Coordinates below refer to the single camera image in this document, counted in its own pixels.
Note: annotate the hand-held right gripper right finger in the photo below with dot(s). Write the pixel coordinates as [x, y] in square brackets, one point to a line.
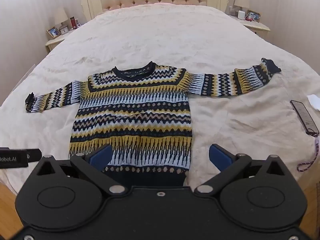
[219, 156]

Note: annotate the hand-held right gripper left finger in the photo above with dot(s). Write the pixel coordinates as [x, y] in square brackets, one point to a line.
[101, 157]

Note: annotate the patterned knit sweater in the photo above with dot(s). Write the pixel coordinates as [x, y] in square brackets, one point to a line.
[135, 110]

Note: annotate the black smartphone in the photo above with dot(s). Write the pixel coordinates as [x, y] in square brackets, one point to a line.
[305, 116]

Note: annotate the white tissue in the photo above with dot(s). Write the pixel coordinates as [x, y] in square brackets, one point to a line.
[315, 101]

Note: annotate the cream nightstand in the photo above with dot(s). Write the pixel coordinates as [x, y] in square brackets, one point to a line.
[56, 41]
[257, 26]

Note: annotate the small white clock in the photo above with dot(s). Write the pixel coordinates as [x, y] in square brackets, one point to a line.
[64, 30]

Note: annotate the cream floral bedspread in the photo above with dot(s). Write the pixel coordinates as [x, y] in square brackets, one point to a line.
[162, 35]

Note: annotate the red box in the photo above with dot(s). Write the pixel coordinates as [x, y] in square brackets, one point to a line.
[73, 22]

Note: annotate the white cylinder speaker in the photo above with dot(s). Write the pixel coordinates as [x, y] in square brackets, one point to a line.
[241, 14]

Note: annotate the cream table lamp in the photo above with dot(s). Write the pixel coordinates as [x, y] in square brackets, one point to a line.
[242, 0]
[60, 16]

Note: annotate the gold photo frame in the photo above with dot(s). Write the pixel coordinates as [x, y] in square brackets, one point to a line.
[53, 32]

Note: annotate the wooden photo frame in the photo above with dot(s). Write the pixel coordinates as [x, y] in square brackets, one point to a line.
[254, 15]

